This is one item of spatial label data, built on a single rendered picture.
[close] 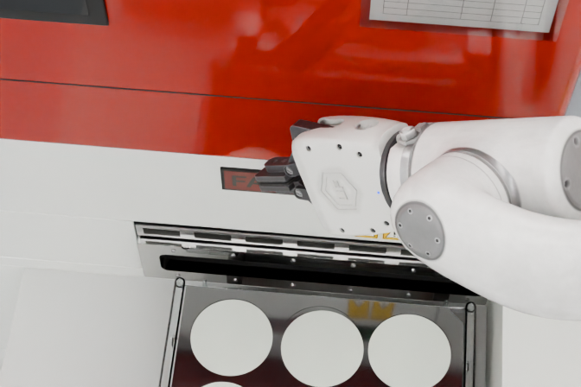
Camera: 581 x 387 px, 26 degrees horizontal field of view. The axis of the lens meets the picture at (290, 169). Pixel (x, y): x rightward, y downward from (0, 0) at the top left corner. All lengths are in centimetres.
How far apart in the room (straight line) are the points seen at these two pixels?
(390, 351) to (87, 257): 41
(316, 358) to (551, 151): 67
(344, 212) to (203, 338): 50
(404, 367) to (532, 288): 65
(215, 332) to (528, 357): 38
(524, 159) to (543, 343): 58
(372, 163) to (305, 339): 54
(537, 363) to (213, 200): 42
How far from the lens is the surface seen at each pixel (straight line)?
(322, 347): 154
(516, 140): 95
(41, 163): 145
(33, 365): 165
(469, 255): 90
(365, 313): 156
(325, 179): 108
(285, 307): 156
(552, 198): 93
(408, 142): 102
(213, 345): 154
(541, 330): 150
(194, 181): 143
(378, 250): 153
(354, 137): 104
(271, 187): 115
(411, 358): 154
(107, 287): 167
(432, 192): 91
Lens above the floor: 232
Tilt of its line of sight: 59 degrees down
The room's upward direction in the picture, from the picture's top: straight up
